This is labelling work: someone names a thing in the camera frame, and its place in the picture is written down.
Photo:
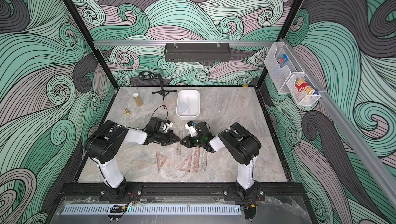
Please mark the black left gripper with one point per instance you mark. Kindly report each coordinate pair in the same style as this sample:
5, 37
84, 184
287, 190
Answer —
170, 136

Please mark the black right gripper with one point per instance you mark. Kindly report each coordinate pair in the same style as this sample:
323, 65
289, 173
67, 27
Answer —
192, 139

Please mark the long pink ruler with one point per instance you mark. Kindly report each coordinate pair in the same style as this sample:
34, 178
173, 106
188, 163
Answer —
196, 162

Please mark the long clear ruler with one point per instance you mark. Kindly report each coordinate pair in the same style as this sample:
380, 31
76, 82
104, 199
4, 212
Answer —
203, 160

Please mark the clear semicircle protractor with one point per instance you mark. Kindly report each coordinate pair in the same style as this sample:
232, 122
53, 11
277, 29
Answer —
182, 107

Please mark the white plastic storage box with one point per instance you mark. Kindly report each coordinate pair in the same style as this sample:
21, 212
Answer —
193, 97

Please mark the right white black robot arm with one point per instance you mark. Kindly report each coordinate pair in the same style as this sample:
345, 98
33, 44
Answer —
241, 144

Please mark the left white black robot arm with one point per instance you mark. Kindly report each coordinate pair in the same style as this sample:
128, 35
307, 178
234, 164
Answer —
103, 146

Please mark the red box in bin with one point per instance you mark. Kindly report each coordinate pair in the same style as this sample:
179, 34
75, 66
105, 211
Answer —
302, 85

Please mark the spice jar with white lid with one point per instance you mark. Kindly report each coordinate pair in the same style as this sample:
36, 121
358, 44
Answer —
138, 99

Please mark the black tripod headphone stand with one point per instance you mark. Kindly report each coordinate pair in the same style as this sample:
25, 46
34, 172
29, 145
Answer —
149, 76

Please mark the blue red packet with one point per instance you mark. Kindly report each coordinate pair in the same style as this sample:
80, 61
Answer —
282, 59

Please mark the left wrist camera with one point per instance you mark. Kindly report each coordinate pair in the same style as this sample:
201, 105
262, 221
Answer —
158, 125

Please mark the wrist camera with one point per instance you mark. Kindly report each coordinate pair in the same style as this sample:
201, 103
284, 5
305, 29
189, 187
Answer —
158, 125
190, 126

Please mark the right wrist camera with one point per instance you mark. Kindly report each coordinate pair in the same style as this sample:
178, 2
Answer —
190, 126

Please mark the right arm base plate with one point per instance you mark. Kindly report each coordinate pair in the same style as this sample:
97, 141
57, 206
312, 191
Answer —
237, 193

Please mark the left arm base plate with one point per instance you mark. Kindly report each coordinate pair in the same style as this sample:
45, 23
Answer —
124, 193

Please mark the black vertical frame post left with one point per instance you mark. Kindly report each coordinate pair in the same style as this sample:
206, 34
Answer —
88, 38

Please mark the black vertical frame post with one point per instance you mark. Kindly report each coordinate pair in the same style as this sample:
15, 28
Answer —
88, 38
286, 29

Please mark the clear wall bin upper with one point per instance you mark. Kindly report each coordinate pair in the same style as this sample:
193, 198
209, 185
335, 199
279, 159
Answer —
279, 75

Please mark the clear wall bin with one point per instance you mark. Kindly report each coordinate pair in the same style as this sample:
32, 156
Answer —
279, 75
302, 98

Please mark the clear wall bin lower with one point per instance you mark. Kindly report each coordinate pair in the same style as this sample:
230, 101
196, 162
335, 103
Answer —
302, 98

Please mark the black front frame beam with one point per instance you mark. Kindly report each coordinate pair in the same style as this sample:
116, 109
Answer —
183, 189

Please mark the white slotted cable duct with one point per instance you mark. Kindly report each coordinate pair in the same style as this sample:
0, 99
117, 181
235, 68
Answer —
155, 209

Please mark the black vertical frame post right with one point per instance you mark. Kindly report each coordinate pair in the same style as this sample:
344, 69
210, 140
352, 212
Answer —
286, 29

